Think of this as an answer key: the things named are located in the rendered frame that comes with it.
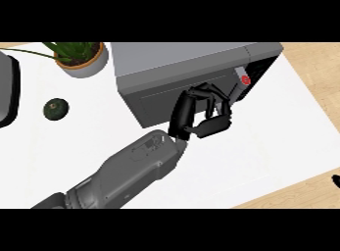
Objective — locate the potted green plant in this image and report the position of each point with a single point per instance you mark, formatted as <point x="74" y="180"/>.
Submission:
<point x="78" y="57"/>

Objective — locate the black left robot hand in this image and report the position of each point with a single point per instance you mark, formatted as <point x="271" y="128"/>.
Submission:
<point x="183" y="112"/>

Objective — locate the dark green avocado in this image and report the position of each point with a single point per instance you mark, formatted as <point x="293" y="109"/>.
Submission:
<point x="55" y="109"/>

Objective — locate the grey microwave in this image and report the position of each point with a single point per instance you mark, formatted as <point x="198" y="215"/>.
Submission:
<point x="191" y="68"/>

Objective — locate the grey microwave door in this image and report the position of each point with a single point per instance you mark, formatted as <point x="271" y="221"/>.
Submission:
<point x="176" y="101"/>

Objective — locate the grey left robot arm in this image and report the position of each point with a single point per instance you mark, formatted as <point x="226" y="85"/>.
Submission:
<point x="129" y="170"/>

